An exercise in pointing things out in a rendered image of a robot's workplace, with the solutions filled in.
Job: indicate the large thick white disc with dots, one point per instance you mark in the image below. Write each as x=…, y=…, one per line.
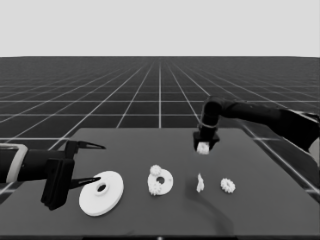
x=110, y=200

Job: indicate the white round carrier with pins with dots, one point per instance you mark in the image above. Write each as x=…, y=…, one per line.
x=167, y=186

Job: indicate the small white T-shaped piece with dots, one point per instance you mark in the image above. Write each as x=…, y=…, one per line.
x=200, y=185

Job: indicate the larger white gear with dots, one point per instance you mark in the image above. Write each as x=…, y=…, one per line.
x=224, y=183

